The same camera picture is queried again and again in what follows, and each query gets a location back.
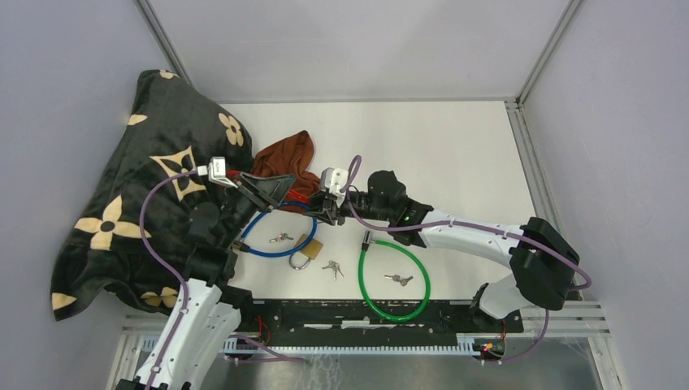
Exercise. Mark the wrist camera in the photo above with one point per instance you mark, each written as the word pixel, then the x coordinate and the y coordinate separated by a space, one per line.
pixel 217 172
pixel 334 180

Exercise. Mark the brown cloth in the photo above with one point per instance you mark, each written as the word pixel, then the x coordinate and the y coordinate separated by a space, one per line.
pixel 291 155

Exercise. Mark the large brass padlock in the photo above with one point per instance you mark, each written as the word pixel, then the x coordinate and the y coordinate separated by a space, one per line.
pixel 302 258

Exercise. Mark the blue cable lock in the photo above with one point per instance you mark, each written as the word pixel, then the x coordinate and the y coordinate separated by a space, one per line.
pixel 243 247

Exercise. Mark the green cable lock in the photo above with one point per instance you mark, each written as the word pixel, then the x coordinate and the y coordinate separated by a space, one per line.
pixel 367 241

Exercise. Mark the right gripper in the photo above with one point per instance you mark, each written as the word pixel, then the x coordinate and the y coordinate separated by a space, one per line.
pixel 329 210

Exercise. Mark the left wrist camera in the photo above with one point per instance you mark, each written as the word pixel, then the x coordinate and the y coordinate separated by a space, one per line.
pixel 217 172

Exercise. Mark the red cable lock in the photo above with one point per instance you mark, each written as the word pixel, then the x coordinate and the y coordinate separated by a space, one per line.
pixel 292 196

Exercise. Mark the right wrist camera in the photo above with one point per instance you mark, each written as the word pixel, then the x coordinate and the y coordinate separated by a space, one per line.
pixel 334 180

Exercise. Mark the blue lock key bunch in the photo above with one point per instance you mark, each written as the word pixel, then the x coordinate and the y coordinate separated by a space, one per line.
pixel 283 236

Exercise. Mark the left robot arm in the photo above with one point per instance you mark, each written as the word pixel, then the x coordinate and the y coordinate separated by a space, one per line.
pixel 207 310

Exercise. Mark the aluminium frame right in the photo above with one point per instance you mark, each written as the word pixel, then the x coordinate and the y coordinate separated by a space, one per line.
pixel 583 322

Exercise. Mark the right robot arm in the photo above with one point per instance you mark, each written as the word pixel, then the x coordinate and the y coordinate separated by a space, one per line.
pixel 541 262

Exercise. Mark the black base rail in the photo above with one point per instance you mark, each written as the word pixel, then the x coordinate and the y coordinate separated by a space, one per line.
pixel 342 323

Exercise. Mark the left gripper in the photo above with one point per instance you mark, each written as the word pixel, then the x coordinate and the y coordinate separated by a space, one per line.
pixel 264 192

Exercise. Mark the black floral blanket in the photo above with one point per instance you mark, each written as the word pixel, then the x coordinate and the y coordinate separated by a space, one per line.
pixel 135 225

